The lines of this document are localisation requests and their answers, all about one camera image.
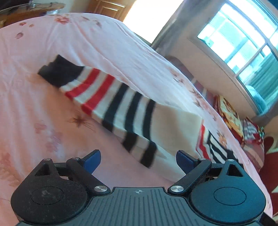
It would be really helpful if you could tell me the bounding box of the striped knit child sweater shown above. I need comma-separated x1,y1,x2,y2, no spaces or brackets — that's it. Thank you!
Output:
38,56,238,181

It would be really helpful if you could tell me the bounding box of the striped pillow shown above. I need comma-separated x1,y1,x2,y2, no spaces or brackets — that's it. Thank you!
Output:
242,117,265,172

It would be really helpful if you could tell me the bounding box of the yellow folded blanket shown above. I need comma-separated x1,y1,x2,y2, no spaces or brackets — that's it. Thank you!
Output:
213,95,244,145

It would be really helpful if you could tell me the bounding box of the wooden side table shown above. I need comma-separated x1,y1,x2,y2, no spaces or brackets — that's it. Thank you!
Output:
1,1,66,28

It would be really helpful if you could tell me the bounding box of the red white bed headboard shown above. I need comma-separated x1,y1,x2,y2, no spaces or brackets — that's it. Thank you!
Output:
260,135,277,221

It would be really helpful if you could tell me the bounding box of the brown wooden door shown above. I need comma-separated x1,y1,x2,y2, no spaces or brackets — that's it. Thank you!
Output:
86,0,135,22

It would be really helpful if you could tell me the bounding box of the pink floral bed sheet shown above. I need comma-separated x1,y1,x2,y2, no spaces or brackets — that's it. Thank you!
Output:
1,13,273,225

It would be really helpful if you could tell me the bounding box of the window with white frame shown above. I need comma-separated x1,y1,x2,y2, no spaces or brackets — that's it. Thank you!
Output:
190,1,277,115

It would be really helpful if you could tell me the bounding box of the grey left curtain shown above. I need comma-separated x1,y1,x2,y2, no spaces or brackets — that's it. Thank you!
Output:
151,0,198,56

